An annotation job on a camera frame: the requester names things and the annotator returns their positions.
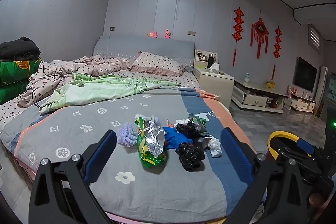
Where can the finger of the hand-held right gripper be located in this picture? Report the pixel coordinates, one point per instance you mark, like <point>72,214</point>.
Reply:
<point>305,146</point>
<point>286,151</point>

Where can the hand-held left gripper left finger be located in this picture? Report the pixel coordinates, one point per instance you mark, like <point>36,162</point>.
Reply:
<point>101,158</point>

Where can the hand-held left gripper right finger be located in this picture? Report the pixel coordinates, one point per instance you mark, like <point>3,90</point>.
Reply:
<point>236,158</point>

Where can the yellow rimmed trash bin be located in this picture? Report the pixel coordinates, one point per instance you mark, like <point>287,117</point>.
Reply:
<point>273,138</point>

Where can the white tissue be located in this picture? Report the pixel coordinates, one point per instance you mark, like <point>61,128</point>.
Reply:
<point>181,121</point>
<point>215,148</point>

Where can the purple pompom ball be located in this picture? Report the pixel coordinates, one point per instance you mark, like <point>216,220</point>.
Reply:
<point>126,134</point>

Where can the black plastic bag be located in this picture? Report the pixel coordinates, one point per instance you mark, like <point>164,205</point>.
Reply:
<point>187,129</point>
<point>190,155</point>

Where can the large green foil snack bag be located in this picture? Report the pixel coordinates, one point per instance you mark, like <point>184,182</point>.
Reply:
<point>151,145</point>

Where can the small green snack packet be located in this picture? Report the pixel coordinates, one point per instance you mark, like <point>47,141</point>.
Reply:
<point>198,121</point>

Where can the blue plastic bag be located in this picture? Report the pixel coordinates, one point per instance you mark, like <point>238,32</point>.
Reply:
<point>176,140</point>

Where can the orange scrap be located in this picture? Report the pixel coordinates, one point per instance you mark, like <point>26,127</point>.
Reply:
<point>170,123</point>

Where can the person's right hand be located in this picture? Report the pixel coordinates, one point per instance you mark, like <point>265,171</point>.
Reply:
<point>316,199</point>

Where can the cream low drawer cabinet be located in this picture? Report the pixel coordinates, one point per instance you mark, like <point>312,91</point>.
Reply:
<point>302,103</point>

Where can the pink figurine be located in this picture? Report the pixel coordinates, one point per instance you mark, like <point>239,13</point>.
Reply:
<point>289,90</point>

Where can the grey cabinet with painted panel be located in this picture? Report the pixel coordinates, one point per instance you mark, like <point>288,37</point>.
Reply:
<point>331,90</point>

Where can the cream television stand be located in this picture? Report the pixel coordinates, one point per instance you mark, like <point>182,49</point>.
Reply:
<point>254,98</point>

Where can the white standing air conditioner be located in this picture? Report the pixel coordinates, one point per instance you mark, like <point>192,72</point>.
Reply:
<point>323,85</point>

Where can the light green blanket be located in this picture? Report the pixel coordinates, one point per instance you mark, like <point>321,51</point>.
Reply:
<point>105,90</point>

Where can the yellow toy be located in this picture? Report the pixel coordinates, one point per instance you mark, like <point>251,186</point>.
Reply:
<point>270,84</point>

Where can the cream nightstand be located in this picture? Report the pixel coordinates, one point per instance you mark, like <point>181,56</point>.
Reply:
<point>215,85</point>

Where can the white tissue box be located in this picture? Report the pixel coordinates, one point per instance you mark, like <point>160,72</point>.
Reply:
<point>215,66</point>

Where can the pink dotted quilt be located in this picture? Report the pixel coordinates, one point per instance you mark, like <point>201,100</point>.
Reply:
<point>78,66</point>

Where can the black thermos bottle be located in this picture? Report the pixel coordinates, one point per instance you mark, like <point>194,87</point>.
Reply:
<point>210,60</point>

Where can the pink dotted pillow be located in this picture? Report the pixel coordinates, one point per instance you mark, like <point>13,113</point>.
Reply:
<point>157,65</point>

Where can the green folded quilt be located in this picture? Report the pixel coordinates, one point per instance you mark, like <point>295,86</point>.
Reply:
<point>15,74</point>

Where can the grey upholstered headboard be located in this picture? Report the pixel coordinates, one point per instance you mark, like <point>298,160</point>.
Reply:
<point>144,44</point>

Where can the red diamond knot ornament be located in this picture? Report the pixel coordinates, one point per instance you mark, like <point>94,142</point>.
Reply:
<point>260,32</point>

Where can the black wall television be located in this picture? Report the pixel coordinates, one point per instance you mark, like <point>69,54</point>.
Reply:
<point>304,74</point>

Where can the wall switch plate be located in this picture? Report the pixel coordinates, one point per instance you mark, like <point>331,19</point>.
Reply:
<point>191,33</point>

